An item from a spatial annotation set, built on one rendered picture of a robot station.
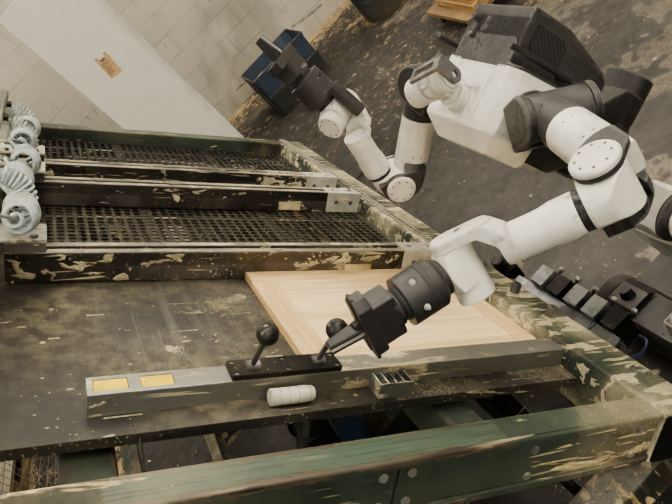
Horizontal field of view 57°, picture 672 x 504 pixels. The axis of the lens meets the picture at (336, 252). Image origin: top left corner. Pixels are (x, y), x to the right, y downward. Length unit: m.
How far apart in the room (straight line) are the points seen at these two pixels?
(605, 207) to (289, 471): 0.58
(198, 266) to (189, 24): 5.05
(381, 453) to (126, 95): 4.33
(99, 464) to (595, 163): 0.84
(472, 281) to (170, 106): 4.21
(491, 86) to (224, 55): 5.29
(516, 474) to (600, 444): 0.18
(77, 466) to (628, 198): 0.89
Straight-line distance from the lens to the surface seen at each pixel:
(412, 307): 0.98
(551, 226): 0.99
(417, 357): 1.21
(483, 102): 1.34
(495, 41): 1.40
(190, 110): 5.09
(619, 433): 1.23
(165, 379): 1.05
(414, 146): 1.63
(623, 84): 1.66
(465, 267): 1.02
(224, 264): 1.49
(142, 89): 5.01
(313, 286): 1.49
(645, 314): 2.29
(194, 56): 6.45
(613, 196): 0.98
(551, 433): 1.10
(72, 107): 6.46
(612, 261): 2.71
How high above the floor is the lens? 2.05
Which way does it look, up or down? 33 degrees down
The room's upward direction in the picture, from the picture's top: 47 degrees counter-clockwise
